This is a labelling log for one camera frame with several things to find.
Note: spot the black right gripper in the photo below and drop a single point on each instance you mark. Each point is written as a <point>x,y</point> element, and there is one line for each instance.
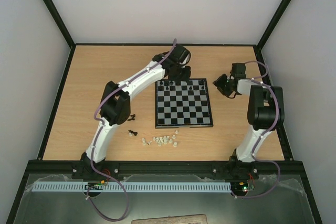
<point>223,84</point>

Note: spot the black chess pawn lying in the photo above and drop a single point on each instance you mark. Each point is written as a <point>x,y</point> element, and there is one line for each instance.
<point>132,117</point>

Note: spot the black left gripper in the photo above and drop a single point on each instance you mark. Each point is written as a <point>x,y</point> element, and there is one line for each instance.
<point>186,77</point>

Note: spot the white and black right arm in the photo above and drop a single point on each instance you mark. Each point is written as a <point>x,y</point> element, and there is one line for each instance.
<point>264,113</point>

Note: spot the black and grey chessboard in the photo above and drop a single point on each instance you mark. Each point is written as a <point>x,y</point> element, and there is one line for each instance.
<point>182,107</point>

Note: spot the light blue cable duct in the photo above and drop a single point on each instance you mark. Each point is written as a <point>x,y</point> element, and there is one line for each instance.
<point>133,187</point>

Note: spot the small circuit board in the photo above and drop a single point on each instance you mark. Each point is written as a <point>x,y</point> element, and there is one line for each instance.
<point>246,186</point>

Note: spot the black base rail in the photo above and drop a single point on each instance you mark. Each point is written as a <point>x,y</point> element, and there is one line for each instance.
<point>224,170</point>

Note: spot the white chess pieces cluster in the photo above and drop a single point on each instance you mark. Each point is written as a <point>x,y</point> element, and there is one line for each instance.
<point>165,139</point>

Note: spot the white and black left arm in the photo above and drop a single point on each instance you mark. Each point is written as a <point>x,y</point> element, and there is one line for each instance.
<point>115,106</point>

